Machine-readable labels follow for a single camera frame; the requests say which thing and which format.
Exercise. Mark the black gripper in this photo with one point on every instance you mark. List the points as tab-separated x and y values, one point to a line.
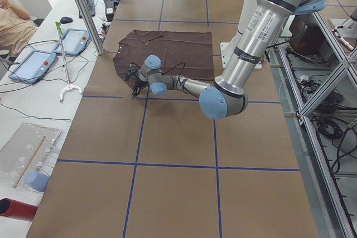
138	83

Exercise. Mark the dark brown t-shirt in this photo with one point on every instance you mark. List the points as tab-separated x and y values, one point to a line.
193	48

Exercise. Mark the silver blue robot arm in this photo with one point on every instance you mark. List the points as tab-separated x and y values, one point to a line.
225	96

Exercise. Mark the black keyboard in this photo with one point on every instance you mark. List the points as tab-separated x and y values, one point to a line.
91	6

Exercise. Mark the far blue teach pendant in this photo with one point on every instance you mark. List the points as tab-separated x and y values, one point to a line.
74	41

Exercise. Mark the blue teach pendant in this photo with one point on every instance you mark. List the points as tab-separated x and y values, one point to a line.
74	41
34	67

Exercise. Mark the black computer mouse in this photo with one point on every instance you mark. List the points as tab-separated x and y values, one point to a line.
65	20

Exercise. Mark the metal reacher grabber tool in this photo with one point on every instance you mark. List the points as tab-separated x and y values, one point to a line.
69	86

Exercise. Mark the near blue teach pendant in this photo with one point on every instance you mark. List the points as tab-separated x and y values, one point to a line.
34	67

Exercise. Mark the wooden stick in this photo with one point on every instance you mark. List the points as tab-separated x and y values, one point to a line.
25	167

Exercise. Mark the clear plastic bag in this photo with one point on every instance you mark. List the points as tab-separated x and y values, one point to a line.
16	152

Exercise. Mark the seated person in beige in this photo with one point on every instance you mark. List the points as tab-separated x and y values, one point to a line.
16	27

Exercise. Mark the light blue cap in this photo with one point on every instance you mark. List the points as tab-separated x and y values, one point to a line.
37	181

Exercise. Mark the red cylinder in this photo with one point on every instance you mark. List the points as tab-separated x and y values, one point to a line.
17	210

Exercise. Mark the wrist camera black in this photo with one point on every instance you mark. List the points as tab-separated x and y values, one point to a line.
131	73

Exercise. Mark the aluminium frame post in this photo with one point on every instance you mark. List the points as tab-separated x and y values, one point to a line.
90	26

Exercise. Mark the aluminium frame rack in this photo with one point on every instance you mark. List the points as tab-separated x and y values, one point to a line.
319	58

